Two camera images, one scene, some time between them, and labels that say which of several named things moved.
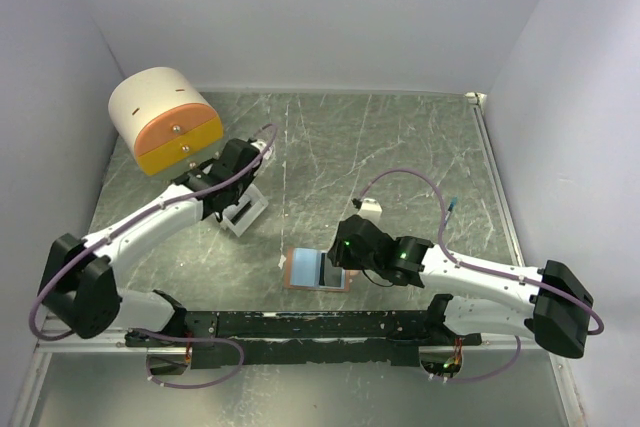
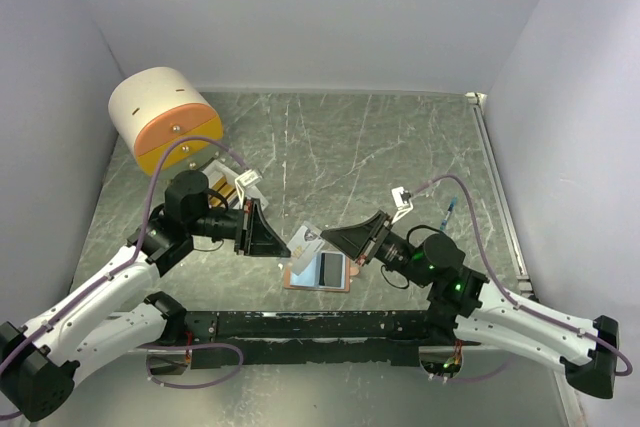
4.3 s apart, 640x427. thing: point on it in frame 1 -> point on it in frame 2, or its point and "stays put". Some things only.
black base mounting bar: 303,339 stays put
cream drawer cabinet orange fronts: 164,120 stays put
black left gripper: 248,180 -> 262,239
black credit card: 329,275 stays put
